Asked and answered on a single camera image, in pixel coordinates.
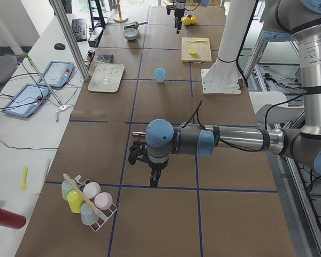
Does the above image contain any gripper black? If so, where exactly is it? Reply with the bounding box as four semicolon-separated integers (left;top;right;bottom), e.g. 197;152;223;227
148;156;168;187
174;2;186;33

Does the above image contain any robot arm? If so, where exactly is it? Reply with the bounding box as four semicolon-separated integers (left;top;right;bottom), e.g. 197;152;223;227
143;1;321;187

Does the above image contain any yellow lemon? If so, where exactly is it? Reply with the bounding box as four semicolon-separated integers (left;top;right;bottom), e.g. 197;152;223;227
182;17;192;26
190;16;196;24

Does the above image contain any yellow lemon wedge peel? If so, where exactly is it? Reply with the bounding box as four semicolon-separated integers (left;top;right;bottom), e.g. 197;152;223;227
186;39;207;43

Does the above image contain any lemon slice round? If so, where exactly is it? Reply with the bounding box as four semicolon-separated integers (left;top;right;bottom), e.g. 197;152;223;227
189;48;197;56

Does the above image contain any blue plastic cup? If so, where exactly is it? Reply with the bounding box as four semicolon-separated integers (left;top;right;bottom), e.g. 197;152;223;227
154;67;166;83

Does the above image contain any white cup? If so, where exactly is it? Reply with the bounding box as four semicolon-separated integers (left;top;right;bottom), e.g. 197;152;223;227
83;182;101;199

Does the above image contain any grey blue cup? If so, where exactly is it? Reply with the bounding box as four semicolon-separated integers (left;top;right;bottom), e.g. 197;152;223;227
80;203;98;225

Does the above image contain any yellow cup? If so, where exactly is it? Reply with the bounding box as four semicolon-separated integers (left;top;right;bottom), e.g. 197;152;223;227
66;190;85;214

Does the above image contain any mint green cup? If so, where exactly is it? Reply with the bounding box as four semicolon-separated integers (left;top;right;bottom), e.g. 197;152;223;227
61;180;73;201

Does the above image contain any wooden cutting board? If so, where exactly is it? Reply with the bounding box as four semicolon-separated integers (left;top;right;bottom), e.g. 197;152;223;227
181;37;212;63

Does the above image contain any metal ice scoop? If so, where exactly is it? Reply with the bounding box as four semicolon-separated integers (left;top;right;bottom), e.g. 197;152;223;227
124;21;148;29

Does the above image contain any green bowl with ice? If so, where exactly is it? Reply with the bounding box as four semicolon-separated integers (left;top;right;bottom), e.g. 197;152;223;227
123;28;139;41

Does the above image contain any wooden mug tree stand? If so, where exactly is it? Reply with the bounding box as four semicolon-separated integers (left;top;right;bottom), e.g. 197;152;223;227
113;0;128;23

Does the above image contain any grey folded cloth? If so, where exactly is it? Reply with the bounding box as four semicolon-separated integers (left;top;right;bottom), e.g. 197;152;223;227
103;54;114;63

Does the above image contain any clear wine glass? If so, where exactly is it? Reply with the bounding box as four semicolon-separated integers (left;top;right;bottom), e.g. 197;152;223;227
95;55;110;85

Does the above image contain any beige bear tray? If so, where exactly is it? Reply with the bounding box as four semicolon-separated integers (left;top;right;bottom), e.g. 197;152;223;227
88;64;125;93

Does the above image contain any black keyboard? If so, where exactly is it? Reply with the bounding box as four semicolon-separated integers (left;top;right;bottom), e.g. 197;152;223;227
71;18;87;42

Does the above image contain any black computer mouse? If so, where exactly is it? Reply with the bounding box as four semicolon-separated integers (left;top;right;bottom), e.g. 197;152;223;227
54;43;66;50

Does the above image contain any white chair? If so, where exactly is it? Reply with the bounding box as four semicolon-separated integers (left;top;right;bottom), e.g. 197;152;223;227
249;91;304;124

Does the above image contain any far teach pendant tablet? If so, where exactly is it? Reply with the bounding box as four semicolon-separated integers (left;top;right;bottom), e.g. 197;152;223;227
42;61;74;88

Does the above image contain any teach pendant tablet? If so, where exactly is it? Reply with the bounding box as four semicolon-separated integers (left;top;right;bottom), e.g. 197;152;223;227
42;61;74;88
3;84;50;118

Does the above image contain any near teach pendant tablet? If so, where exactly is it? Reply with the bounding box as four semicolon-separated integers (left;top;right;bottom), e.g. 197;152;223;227
3;84;50;118

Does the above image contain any red bottle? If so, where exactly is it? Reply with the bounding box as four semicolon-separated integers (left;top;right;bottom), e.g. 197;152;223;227
0;207;26;229

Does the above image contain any metal rod green tip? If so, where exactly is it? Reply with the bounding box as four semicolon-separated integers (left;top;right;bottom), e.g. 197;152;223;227
24;53;67;111

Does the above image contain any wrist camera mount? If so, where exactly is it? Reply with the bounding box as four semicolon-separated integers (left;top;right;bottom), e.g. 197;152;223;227
128;131;148;165
166;4;175;15

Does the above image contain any white wire cup rack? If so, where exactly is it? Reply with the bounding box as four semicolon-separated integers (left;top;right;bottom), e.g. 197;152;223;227
75;175;117;231

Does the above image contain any wooden rack handle stick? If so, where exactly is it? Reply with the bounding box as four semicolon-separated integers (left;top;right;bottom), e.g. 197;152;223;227
63;173;101;216

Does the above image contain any white camera pole mount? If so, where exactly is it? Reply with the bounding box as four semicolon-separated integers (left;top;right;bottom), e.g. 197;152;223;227
201;0;258;94

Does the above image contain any aluminium frame post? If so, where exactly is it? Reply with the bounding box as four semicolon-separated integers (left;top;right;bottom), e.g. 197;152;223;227
50;0;89;81

